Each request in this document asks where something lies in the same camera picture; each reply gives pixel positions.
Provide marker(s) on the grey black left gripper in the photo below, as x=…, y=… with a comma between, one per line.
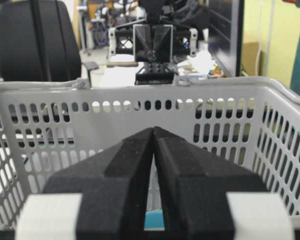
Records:
x=152, y=43

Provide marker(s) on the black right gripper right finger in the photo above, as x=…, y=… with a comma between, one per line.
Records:
x=210, y=198

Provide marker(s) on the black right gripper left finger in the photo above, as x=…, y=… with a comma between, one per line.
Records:
x=102, y=197

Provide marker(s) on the blue item in basket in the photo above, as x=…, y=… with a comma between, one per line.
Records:
x=154, y=220

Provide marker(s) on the grey plastic shopping basket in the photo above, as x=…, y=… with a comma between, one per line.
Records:
x=48, y=126

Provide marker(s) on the black computer monitor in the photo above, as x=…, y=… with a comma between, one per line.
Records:
x=225, y=34

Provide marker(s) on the brown cardboard box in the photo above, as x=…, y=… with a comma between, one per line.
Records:
x=249, y=56

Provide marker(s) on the black office chair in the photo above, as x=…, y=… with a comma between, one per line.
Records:
x=38, y=44

